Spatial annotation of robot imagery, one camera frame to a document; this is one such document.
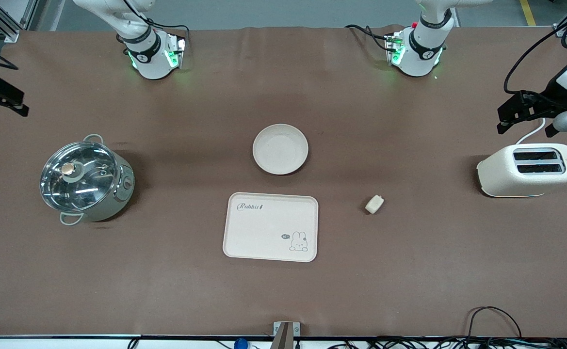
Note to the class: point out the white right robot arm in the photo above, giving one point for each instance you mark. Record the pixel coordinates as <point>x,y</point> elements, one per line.
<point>150,63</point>

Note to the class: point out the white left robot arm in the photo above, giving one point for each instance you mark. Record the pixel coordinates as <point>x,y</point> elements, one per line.
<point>421,58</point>

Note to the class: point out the grey metal camera bracket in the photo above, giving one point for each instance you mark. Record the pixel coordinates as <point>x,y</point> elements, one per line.
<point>285,334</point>

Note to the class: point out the blue round cap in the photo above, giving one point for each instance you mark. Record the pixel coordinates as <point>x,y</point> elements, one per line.
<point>240,344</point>

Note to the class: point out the cream rabbit print tray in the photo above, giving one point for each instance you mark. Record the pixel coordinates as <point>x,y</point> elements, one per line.
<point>264,232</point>

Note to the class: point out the pale green electric pot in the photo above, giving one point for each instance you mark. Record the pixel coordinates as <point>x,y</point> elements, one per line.
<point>123,191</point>

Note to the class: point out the cream two-slot toaster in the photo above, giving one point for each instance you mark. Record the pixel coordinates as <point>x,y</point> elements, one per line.
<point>511,174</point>

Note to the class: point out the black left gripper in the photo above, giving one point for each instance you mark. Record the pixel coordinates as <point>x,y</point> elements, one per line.
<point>549,96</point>

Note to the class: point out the glass pot lid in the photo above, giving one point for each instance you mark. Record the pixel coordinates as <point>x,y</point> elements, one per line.
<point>77,177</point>

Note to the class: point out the round cream plate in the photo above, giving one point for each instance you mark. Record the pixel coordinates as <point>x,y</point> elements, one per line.
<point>280,149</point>

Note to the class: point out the small white bun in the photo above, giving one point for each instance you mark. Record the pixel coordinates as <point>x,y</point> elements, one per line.
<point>374,204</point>

